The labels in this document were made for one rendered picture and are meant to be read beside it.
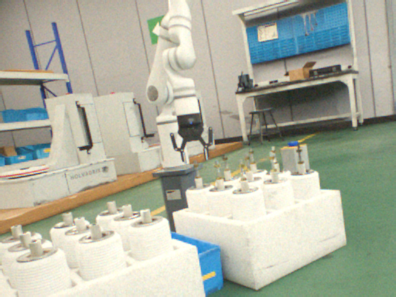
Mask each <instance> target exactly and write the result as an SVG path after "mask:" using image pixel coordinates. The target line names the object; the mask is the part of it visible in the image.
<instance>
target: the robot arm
mask: <svg viewBox="0 0 396 297"><path fill-rule="evenodd" d="M193 2H194V0H169V12H168V13H167V14H166V15H165V17H164V18H163V19H162V21H161V26H160V30H159V42H158V45H157V50H156V53H155V59H154V63H153V66H152V71H151V73H150V76H149V79H148V83H147V86H146V90H147V91H146V94H147V98H148V102H149V103H150V104H151V105H153V106H162V113H161V114H160V115H159V116H158V117H157V118H156V124H157V129H158V133H159V140H160V144H161V145H160V146H159V152H160V156H161V160H162V167H163V170H175V169H183V168H186V167H188V166H189V160H188V155H187V150H186V142H191V141H198V140H199V141H200V142H201V144H202V145H203V147H204V149H203V150H204V156H205V160H207V159H208V158H209V152H208V147H209V146H211V145H212V144H213V129H212V127H208V128H204V127H203V125H202V121H201V117H200V108H199V103H198V100H197V97H196V90H195V85H194V81H193V79H191V78H186V77H182V76H181V75H180V73H179V70H186V69H189V68H192V67H193V66H194V64H195V62H196V57H195V53H194V50H193V44H192V40H191V35H190V34H191V11H192V7H193ZM168 78H169V79H168ZM203 131H205V132H206V134H208V143H206V142H205V141H204V140H203V138H202V134H203Z"/></svg>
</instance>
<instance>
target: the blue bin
mask: <svg viewBox="0 0 396 297"><path fill-rule="evenodd" d="M170 235H171V238H172V239H176V240H179V241H182V242H184V243H187V244H191V245H193V246H196V249H197V253H198V258H199V261H200V269H201V272H200V274H201V278H202V282H203V289H204V294H205V296H207V295H209V294H211V293H214V292H216V291H218V290H220V289H222V288H223V287H224V283H223V277H222V264H221V258H220V252H221V248H220V245H219V244H214V243H210V242H208V241H204V240H200V239H198V238H195V237H187V236H184V235H181V234H177V233H175V232H170Z"/></svg>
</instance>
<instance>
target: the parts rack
mask: <svg viewBox="0 0 396 297"><path fill-rule="evenodd" d="M51 25H52V29H53V33H54V36H55V39H56V40H54V41H52V40H51V41H49V42H46V43H41V44H39V45H35V46H34V44H32V37H31V34H30V30H26V31H25V32H26V38H27V42H28V45H29V48H30V52H31V55H32V61H33V65H34V68H35V70H39V64H38V61H37V57H36V51H35V47H37V46H41V45H44V44H47V43H51V42H56V47H55V48H54V50H53V53H52V55H51V57H50V59H49V62H48V64H47V66H46V69H45V70H47V69H48V67H49V64H50V62H51V60H52V58H53V55H54V53H55V52H56V49H58V53H59V57H60V62H61V66H62V70H63V73H20V72H14V71H0V86H5V85H29V86H38V87H39V89H40V91H41V95H42V99H43V104H44V108H46V102H45V101H44V100H46V99H47V97H46V92H45V89H46V90H48V91H49V92H50V93H51V94H52V95H53V96H54V97H57V96H56V95H55V94H54V93H53V92H52V91H51V90H49V89H48V88H47V87H45V86H44V83H48V82H52V81H55V80H61V79H65V80H66V84H67V90H68V93H70V94H73V90H72V86H71V82H70V76H68V72H67V66H66V63H65V59H64V55H63V48H62V45H61V41H60V34H59V32H58V31H57V27H56V23H55V22H52V23H51ZM48 79H55V80H48ZM43 80H48V81H44V82H43ZM36 128H49V130H50V134H51V138H53V131H52V128H51V124H50V120H49V119H48V120H40V121H25V122H17V123H8V124H7V123H1V124H0V132H4V131H17V130H20V131H23V130H29V129H36ZM47 160H48V158H44V159H37V160H32V161H30V162H23V163H19V164H15V165H10V166H4V167H0V173H3V172H8V171H12V170H20V169H24V168H32V167H35V166H41V165H45V164H46V162H47Z"/></svg>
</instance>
